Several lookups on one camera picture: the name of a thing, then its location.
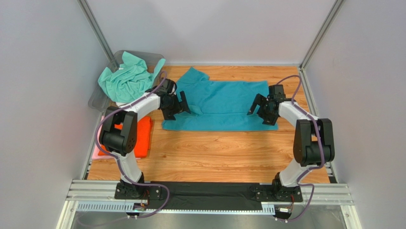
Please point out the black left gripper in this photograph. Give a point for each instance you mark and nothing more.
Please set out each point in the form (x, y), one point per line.
(182, 105)

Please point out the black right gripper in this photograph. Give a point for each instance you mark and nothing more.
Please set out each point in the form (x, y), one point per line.
(260, 106)

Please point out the blue t shirt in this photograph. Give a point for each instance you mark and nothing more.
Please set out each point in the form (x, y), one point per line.
(218, 105)

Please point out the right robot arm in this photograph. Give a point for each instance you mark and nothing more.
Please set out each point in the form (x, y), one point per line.
(313, 138)

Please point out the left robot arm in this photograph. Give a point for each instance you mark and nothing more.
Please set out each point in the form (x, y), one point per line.
(117, 132)

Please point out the orange folded t shirt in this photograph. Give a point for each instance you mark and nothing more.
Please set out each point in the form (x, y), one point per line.
(144, 135)

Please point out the mint green t shirt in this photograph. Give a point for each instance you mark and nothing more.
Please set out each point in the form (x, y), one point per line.
(130, 80)

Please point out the black base mat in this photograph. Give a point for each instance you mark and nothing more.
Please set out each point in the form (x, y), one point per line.
(207, 195)

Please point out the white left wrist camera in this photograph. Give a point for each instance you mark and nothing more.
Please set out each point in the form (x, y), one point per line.
(174, 88)

